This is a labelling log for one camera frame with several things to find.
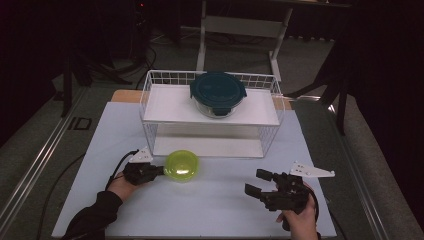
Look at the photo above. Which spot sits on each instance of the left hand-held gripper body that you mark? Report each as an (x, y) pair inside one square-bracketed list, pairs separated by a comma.
[(140, 173)]

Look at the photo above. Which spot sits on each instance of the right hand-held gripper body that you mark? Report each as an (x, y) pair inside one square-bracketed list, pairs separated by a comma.
[(286, 196)]

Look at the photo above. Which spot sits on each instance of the green plastic bowl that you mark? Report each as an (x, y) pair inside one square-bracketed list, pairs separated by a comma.
[(181, 165)]

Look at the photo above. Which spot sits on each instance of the glass container with teal lid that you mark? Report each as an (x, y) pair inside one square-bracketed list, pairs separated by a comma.
[(217, 90)]

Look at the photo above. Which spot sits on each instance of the person's left hand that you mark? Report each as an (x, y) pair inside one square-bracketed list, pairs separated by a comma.
[(121, 188)]

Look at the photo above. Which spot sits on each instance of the person's right hand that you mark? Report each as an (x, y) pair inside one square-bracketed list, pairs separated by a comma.
[(303, 223)]

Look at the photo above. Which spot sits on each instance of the pale blue table mat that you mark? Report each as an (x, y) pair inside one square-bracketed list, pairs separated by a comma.
[(213, 206)]

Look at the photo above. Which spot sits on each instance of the black metal stand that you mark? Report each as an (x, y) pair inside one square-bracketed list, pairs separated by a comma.
[(340, 100), (68, 86)]

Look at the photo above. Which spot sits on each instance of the silver metal rail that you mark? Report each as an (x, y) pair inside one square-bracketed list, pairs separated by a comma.
[(360, 173), (36, 160)]

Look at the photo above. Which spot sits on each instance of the white metal table frame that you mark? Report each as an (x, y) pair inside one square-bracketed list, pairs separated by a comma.
[(243, 26)]

